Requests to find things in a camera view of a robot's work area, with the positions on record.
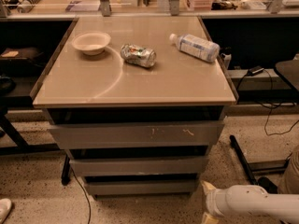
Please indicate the grey drawer cabinet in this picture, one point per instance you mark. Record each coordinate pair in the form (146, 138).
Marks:
(80, 89)

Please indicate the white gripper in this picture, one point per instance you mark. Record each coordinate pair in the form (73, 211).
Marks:
(210, 201)

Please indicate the black bag on shelf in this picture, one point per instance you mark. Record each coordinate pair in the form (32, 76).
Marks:
(22, 62)

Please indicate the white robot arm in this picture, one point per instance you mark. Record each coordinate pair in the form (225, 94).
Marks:
(250, 200)

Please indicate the black floor bar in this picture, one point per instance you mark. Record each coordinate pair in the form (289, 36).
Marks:
(243, 161)

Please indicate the white shoe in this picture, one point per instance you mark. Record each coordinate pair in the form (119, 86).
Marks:
(5, 208)

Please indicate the grey top drawer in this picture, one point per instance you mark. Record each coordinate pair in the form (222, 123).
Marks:
(147, 134)

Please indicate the grey middle drawer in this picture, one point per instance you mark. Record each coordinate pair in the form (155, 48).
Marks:
(142, 166)

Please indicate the beige trouser leg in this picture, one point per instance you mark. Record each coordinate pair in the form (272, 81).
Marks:
(289, 183)

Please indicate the black and white sneaker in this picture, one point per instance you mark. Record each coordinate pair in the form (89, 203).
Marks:
(268, 185)

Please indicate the grey bottom drawer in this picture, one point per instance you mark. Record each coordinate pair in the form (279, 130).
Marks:
(141, 187)

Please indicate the crushed soda can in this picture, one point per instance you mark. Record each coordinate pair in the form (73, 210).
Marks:
(137, 55)

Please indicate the black power adapter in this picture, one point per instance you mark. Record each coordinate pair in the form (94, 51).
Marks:
(254, 71)

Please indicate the white paper bowl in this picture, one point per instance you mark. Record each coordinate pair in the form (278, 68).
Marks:
(91, 43)

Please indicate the grey drawer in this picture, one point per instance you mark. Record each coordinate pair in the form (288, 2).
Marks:
(141, 187)
(142, 166)
(147, 134)

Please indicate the clear plastic water bottle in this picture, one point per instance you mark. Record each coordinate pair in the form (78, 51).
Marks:
(196, 46)

